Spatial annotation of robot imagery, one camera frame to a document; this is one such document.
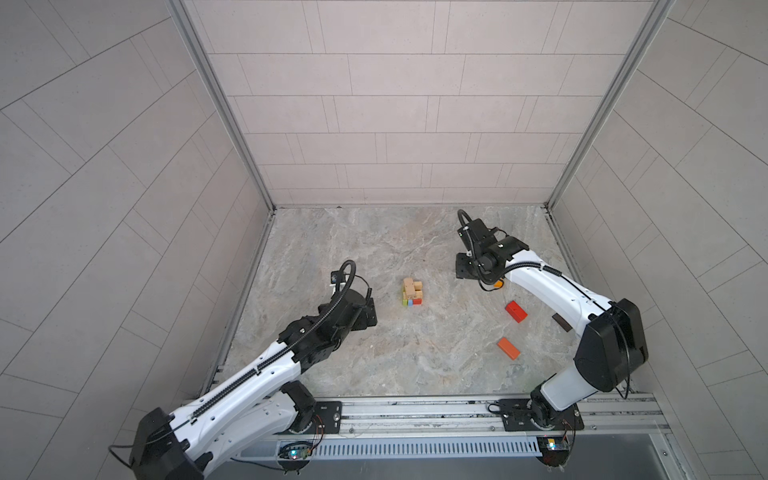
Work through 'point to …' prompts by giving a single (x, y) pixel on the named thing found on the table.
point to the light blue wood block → (410, 302)
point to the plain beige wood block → (409, 287)
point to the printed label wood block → (418, 293)
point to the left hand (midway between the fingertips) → (368, 303)
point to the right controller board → (554, 450)
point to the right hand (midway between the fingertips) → (459, 270)
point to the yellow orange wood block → (498, 284)
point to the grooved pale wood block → (418, 285)
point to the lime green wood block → (405, 302)
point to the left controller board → (299, 450)
